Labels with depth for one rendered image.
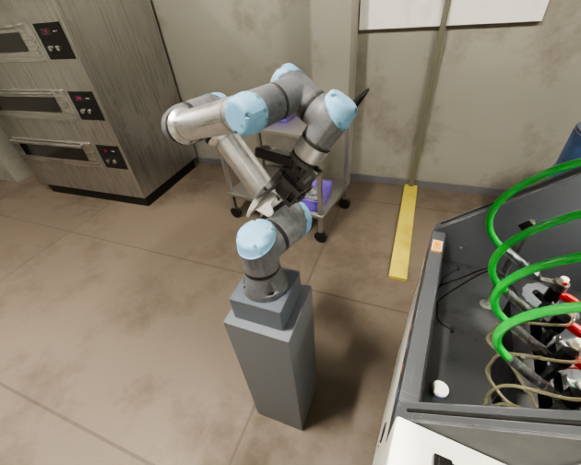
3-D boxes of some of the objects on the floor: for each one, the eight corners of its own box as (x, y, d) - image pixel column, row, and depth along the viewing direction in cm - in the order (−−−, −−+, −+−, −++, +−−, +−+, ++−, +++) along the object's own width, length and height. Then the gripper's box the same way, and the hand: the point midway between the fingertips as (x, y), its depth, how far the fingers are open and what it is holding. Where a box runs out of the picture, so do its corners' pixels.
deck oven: (27, 203, 340) (-166, -50, 207) (108, 156, 426) (8, -43, 293) (136, 222, 293) (-24, -89, 160) (203, 165, 379) (135, -68, 246)
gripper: (301, 181, 62) (258, 238, 74) (337, 163, 78) (297, 213, 90) (272, 153, 63) (235, 214, 75) (314, 141, 79) (277, 193, 91)
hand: (261, 207), depth 83 cm, fingers open, 14 cm apart
